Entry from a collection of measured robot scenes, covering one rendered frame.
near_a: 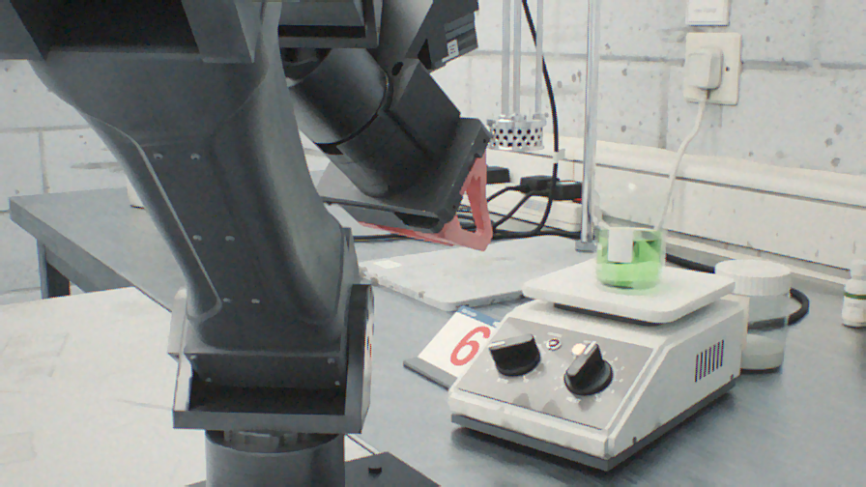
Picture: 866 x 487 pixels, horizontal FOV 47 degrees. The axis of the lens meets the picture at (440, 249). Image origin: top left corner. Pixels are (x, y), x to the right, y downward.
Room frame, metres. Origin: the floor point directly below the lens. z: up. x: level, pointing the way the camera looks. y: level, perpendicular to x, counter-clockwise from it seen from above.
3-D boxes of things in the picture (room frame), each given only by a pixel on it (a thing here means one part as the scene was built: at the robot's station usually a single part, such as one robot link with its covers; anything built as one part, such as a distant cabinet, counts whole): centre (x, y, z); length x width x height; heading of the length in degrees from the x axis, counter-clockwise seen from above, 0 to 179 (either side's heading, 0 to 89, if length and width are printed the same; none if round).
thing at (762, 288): (0.78, -0.25, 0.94); 0.06 x 0.06 x 0.08
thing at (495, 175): (1.50, -0.07, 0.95); 0.07 x 0.04 x 0.02; 124
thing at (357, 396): (0.43, 0.08, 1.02); 0.09 x 0.06 x 0.06; 88
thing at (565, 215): (1.49, -0.09, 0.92); 0.40 x 0.06 x 0.04; 34
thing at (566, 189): (1.36, -0.17, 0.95); 0.07 x 0.04 x 0.02; 124
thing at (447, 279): (1.09, -0.07, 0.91); 0.30 x 0.20 x 0.01; 124
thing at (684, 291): (0.71, -0.14, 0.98); 0.12 x 0.12 x 0.01; 51
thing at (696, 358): (0.69, -0.12, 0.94); 0.22 x 0.13 x 0.08; 141
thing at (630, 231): (0.69, -0.14, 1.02); 0.06 x 0.05 x 0.08; 1
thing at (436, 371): (0.75, -0.02, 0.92); 0.09 x 0.06 x 0.04; 33
